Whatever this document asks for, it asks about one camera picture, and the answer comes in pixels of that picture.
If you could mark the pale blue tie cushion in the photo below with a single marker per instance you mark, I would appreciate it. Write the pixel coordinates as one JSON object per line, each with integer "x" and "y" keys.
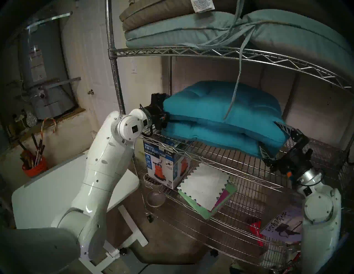
{"x": 179, "y": 30}

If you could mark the clear glass bowl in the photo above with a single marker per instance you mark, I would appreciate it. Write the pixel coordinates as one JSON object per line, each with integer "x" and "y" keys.
{"x": 155, "y": 199}

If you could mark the white panel door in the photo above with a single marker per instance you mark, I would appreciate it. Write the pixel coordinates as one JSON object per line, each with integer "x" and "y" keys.
{"x": 96, "y": 55}

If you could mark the orange plastic bucket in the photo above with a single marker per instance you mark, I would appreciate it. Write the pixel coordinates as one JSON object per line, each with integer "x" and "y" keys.
{"x": 36, "y": 171}

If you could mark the grey water heater tank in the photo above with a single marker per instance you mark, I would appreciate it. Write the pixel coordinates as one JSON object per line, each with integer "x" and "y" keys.
{"x": 47, "y": 77}

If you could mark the white folding table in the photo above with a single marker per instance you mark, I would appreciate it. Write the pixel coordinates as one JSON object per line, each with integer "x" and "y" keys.
{"x": 47, "y": 199}

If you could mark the purple zigzag-edged paper sheet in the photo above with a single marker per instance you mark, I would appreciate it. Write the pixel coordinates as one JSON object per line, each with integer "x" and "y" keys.
{"x": 222, "y": 197}

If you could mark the white zigzag-edged paper sheet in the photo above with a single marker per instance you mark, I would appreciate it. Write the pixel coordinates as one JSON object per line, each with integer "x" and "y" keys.
{"x": 202, "y": 187}

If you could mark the white wall light switch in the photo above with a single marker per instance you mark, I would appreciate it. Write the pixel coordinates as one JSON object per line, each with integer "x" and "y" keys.
{"x": 134, "y": 66}

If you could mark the utility pump cardboard box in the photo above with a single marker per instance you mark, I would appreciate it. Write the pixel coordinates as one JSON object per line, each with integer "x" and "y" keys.
{"x": 157, "y": 163}

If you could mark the white lamp product box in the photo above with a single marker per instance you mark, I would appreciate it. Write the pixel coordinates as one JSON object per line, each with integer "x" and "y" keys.
{"x": 284, "y": 226}

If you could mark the crumpled aluminium foil ball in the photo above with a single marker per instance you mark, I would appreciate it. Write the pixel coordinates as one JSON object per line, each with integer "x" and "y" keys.
{"x": 31, "y": 119}

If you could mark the tan flat cushion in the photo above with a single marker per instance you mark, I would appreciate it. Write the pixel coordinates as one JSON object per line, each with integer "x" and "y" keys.
{"x": 160, "y": 11}

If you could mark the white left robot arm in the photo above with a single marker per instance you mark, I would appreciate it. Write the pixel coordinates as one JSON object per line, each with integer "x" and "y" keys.
{"x": 102, "y": 165}

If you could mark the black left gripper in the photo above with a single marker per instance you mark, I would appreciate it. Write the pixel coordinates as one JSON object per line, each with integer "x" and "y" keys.
{"x": 156, "y": 109}

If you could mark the teal tufted seat cushion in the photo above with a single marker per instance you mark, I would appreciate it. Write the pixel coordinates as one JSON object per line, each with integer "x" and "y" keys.
{"x": 207, "y": 105}
{"x": 207, "y": 136}

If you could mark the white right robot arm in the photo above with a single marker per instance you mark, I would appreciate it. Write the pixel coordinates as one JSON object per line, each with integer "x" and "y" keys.
{"x": 320, "y": 221}

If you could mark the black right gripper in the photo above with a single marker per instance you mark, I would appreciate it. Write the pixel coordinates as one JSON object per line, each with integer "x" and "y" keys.
{"x": 296, "y": 161}

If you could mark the red plastic package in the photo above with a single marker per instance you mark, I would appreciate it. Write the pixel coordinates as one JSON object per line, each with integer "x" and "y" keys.
{"x": 255, "y": 229}

